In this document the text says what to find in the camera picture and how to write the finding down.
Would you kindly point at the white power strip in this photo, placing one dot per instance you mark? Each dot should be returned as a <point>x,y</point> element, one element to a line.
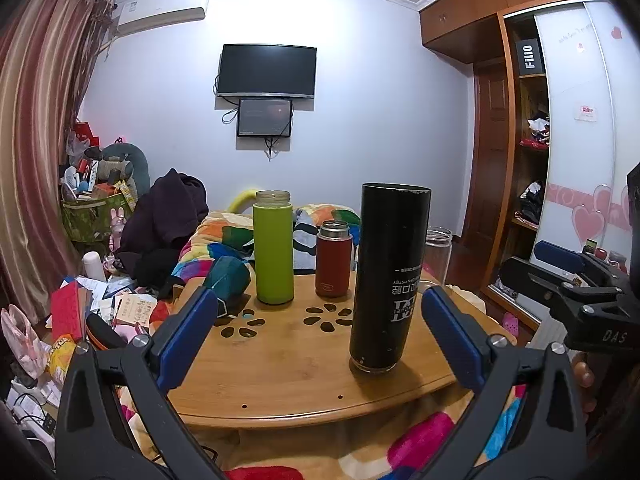
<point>30,420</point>

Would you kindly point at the green bottle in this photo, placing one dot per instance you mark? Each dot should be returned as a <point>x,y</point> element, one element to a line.
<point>272,255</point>

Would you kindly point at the white radiator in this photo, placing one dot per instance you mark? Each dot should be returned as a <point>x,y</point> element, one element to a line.
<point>550,330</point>

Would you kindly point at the tall black cup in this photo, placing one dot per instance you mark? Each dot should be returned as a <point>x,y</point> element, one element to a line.
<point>390,280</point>

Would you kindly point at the pink bunny toy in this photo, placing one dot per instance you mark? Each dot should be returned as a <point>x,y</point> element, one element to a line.
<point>116,225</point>

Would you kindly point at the striped curtain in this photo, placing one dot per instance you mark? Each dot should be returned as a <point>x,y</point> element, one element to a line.
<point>40,135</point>

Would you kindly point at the green storage basket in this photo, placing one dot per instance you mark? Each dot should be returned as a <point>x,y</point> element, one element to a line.
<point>87,220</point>

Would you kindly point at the small wall monitor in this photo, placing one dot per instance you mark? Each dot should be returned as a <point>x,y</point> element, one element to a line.
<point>264,117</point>

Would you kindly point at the clear glass jar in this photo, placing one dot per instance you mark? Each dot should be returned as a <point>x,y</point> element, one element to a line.
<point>439,255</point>

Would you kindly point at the pink slipper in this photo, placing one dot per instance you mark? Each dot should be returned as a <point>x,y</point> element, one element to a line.
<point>510,322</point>

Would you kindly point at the wooden wardrobe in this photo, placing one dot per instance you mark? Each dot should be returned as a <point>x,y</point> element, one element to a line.
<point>575,135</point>

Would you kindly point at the red book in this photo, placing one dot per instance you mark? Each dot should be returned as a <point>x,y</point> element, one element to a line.
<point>67,310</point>

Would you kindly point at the grey plush toy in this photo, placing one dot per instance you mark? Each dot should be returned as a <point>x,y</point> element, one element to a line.
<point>125,160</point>

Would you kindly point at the pink bag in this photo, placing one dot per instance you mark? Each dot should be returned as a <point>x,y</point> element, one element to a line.
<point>22,340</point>

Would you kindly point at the white bottle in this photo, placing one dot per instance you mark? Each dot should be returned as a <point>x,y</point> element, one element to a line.
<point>94,267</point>

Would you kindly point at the dark teal faceted cup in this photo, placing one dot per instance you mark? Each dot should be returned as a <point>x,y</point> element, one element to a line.
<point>227,280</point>

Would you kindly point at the wooden door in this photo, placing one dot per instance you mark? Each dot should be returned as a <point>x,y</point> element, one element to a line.
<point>492,160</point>

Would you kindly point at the red bag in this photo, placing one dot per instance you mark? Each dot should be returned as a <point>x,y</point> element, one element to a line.
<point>85,132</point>

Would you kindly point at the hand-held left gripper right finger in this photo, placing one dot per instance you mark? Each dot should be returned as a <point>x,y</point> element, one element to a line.
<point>450,330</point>

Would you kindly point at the yellow snack packet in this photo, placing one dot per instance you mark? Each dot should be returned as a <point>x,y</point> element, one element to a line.
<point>62,357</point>

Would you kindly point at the wall television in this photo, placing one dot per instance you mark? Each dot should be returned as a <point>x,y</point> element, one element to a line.
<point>266,70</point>

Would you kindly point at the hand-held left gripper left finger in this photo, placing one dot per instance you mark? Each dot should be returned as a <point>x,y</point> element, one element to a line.
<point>192,330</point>

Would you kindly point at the dark purple clothing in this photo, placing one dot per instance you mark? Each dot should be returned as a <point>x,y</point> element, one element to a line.
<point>165,215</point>

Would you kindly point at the colourful patchwork blanket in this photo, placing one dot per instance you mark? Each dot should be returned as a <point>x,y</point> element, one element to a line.
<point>215,240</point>

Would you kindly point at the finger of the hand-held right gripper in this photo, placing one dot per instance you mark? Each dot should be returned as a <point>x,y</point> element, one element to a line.
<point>557,252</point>
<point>545,287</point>

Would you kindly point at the folded clothes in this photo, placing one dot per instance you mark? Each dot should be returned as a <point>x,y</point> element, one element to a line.
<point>539,130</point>

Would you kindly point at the small red thermos cup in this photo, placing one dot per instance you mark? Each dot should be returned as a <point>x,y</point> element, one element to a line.
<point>332,265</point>

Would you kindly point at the cream patterned box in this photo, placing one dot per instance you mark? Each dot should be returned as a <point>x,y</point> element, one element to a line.
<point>134,310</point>

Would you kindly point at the black glasses case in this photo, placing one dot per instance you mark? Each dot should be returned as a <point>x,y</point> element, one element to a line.
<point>105,332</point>

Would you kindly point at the white air conditioner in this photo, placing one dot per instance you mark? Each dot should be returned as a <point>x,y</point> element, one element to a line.
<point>160,10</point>

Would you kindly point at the black box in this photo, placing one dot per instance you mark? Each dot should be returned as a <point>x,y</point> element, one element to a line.
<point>528,57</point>

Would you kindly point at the person's right hand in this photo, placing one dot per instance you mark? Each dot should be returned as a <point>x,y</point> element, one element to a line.
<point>584,377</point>

